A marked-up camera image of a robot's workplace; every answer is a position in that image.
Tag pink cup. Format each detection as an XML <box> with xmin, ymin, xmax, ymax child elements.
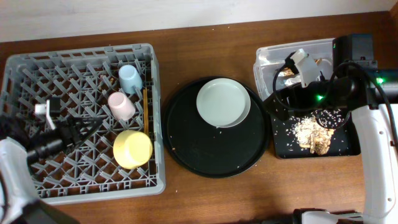
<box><xmin>108</xmin><ymin>92</ymin><xmax>136</xmax><ymax>121</ymax></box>

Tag white napkin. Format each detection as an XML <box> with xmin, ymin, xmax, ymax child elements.
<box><xmin>284</xmin><ymin>75</ymin><xmax>301</xmax><ymax>86</ymax></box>

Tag food scraps pile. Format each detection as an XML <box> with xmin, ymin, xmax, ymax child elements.
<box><xmin>287</xmin><ymin>110</ymin><xmax>345</xmax><ymax>156</ymax></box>

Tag clear plastic bin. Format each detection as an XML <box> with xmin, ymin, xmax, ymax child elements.
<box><xmin>253</xmin><ymin>39</ymin><xmax>333</xmax><ymax>100</ymax></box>

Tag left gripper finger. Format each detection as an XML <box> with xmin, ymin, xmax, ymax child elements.
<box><xmin>67</xmin><ymin>116</ymin><xmax>101</xmax><ymax>124</ymax></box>
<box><xmin>73</xmin><ymin>118</ymin><xmax>103</xmax><ymax>148</ymax></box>

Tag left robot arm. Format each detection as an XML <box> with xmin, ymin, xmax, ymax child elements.
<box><xmin>1</xmin><ymin>115</ymin><xmax>102</xmax><ymax>224</ymax></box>

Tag brown crumbs in rack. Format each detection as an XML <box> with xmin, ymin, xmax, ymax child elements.
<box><xmin>98</xmin><ymin>75</ymin><xmax>113</xmax><ymax>91</ymax></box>

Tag yellow bowl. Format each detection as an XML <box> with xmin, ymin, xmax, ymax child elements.
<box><xmin>113</xmin><ymin>130</ymin><xmax>153</xmax><ymax>169</ymax></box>

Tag black rectangular tray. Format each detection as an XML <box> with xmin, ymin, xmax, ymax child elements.
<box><xmin>271</xmin><ymin>110</ymin><xmax>361</xmax><ymax>159</ymax></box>

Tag grey plate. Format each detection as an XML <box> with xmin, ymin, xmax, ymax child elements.
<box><xmin>196</xmin><ymin>78</ymin><xmax>251</xmax><ymax>128</ymax></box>

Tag gold foil wrapper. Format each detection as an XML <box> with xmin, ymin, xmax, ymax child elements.
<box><xmin>279</xmin><ymin>58</ymin><xmax>322</xmax><ymax>77</ymax></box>

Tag grey dishwasher rack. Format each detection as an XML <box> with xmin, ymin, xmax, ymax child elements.
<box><xmin>1</xmin><ymin>44</ymin><xmax>165</xmax><ymax>205</ymax></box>

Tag blue cup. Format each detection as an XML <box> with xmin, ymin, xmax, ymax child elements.
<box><xmin>118</xmin><ymin>65</ymin><xmax>143</xmax><ymax>94</ymax></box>

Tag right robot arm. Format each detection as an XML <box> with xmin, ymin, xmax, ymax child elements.
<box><xmin>254</xmin><ymin>34</ymin><xmax>397</xmax><ymax>223</ymax></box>

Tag round black tray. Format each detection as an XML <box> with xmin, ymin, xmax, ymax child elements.
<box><xmin>162</xmin><ymin>77</ymin><xmax>271</xmax><ymax>178</ymax></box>

